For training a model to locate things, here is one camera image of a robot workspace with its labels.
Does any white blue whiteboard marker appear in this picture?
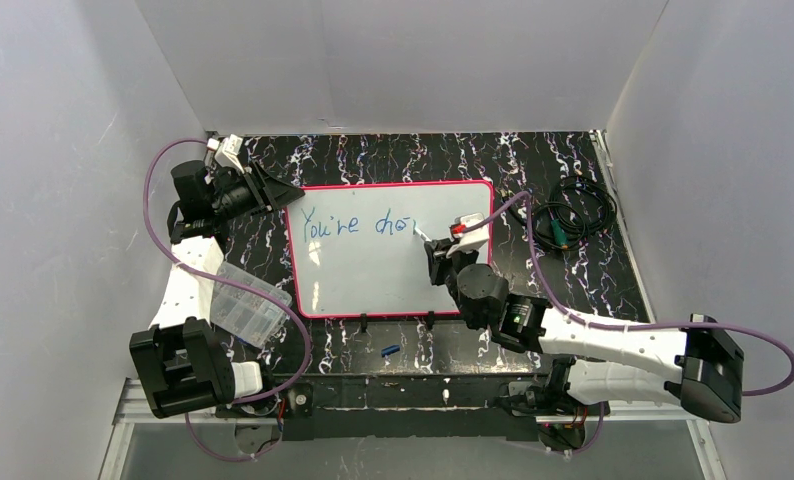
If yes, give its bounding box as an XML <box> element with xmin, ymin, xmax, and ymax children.
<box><xmin>413</xmin><ymin>226</ymin><xmax>431</xmax><ymax>242</ymax></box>

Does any blue marker cap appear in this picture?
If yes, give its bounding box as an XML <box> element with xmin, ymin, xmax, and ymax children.
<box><xmin>380</xmin><ymin>345</ymin><xmax>401</xmax><ymax>358</ymax></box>

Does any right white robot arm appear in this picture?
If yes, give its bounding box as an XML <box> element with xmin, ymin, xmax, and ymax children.
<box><xmin>423</xmin><ymin>239</ymin><xmax>744</xmax><ymax>424</ymax></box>

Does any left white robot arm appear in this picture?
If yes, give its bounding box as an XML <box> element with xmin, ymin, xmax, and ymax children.
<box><xmin>129</xmin><ymin>160</ymin><xmax>304</xmax><ymax>418</ymax></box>

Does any pink framed whiteboard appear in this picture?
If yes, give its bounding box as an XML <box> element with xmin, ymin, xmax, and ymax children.
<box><xmin>285</xmin><ymin>180</ymin><xmax>494</xmax><ymax>319</ymax></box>

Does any clear plastic screw box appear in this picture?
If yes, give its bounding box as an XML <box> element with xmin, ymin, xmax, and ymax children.
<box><xmin>209</xmin><ymin>262</ymin><xmax>292</xmax><ymax>348</ymax></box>

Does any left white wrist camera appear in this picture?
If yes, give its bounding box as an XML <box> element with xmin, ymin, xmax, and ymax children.
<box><xmin>206</xmin><ymin>134</ymin><xmax>245</xmax><ymax>172</ymax></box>

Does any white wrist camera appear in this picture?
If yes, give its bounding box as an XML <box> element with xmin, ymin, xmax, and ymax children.
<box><xmin>446</xmin><ymin>212</ymin><xmax>490</xmax><ymax>258</ymax></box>
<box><xmin>206</xmin><ymin>134</ymin><xmax>245</xmax><ymax>172</ymax></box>

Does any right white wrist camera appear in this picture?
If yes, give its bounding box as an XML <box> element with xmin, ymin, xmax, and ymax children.
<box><xmin>446</xmin><ymin>212</ymin><xmax>490</xmax><ymax>258</ymax></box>

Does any green handled screwdriver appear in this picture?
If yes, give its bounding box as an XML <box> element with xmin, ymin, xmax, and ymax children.
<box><xmin>550</xmin><ymin>218</ymin><xmax>569</xmax><ymax>250</ymax></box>

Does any coiled black cable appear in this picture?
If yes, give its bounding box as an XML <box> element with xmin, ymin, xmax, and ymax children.
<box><xmin>502</xmin><ymin>173</ymin><xmax>619</xmax><ymax>253</ymax></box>

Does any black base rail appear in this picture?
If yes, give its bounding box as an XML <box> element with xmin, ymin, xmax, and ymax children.
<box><xmin>284</xmin><ymin>374</ymin><xmax>539</xmax><ymax>442</ymax></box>

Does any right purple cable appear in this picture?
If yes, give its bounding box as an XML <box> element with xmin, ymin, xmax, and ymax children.
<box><xmin>479</xmin><ymin>190</ymin><xmax>794</xmax><ymax>458</ymax></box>

